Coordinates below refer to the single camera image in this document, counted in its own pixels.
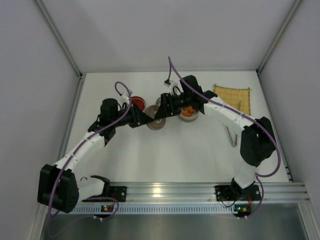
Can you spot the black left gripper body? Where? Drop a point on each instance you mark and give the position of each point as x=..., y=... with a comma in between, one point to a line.
x=135, y=115

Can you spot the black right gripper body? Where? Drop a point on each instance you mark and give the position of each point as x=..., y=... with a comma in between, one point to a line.
x=170, y=105

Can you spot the orange fried nugget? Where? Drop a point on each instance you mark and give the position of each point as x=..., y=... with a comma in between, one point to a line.
x=187, y=114
x=190, y=110

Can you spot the brown round lid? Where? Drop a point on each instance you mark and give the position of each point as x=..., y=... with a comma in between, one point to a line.
x=156, y=124

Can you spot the brown metal lunch tin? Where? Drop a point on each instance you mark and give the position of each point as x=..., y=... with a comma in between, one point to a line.
x=188, y=119

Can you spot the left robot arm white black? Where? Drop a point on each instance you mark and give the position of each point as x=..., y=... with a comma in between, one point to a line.
x=60, y=186

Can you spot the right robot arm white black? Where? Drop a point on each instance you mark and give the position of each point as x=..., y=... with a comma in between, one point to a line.
x=257, y=139

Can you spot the red metal lunch tin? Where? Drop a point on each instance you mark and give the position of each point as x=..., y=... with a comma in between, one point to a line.
x=158, y=101

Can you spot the red round lid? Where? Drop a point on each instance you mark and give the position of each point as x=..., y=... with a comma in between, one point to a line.
x=139, y=101

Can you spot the bamboo sushi mat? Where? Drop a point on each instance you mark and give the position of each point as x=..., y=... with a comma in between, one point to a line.
x=238, y=98

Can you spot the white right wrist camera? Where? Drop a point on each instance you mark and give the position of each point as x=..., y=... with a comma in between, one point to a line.
x=171, y=85

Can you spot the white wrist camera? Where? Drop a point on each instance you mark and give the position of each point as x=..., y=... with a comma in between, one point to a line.
x=171, y=85
x=125, y=97

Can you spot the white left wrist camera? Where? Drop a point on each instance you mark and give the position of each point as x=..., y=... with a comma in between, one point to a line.
x=125, y=97

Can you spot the aluminium mounting rail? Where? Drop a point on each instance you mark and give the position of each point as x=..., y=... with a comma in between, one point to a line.
x=203, y=193

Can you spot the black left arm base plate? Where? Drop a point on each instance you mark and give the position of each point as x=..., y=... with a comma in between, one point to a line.
x=118, y=193

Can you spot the slotted cable duct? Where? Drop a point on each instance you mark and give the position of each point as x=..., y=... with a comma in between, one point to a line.
x=162, y=209

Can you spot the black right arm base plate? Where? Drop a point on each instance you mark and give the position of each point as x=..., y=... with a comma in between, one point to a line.
x=229, y=193

